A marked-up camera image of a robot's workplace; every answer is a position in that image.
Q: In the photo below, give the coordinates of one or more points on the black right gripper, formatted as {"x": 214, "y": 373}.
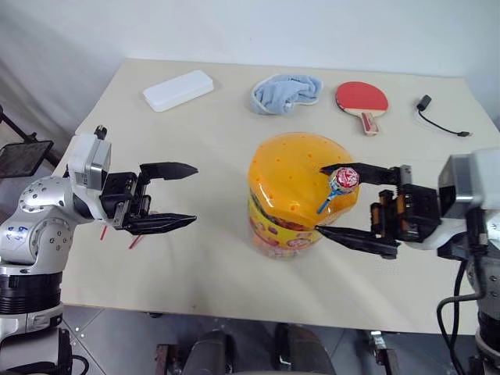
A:
{"x": 414, "y": 215}

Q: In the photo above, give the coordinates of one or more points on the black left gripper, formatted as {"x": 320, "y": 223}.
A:
{"x": 121, "y": 195}

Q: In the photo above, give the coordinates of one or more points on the red lollipop with blue stick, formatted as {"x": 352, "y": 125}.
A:
{"x": 345, "y": 177}

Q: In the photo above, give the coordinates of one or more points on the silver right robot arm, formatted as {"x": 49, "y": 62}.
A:
{"x": 490, "y": 250}

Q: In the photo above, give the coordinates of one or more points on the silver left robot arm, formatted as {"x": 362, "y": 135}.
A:
{"x": 39, "y": 234}

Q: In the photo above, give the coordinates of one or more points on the yellow plastic lollipop jar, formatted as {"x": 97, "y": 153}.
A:
{"x": 289, "y": 176}

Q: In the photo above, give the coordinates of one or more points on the white plastic case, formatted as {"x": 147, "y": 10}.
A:
{"x": 177, "y": 90}

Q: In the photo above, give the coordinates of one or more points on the red table tennis paddle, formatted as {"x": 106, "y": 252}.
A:
{"x": 361, "y": 95}

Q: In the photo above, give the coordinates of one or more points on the light blue towel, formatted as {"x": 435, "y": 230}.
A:
{"x": 279, "y": 95}

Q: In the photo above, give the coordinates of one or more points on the black flat screen panel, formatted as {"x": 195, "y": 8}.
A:
{"x": 21, "y": 158}

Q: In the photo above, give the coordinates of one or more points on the dark rounded shape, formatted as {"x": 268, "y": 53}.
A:
{"x": 304, "y": 351}
{"x": 209, "y": 353}

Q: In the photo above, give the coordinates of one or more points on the black stand rod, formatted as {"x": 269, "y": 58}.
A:
{"x": 15, "y": 127}

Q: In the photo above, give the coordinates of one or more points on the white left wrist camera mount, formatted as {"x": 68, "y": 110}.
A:
{"x": 84, "y": 156}

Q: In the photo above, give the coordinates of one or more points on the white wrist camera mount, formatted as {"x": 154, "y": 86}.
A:
{"x": 484, "y": 172}
{"x": 84, "y": 156}

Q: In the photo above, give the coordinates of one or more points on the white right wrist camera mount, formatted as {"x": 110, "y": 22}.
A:
{"x": 484, "y": 172}

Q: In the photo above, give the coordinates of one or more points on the rusty metal table bracket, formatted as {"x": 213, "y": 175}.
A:
{"x": 166, "y": 359}
{"x": 384, "y": 353}

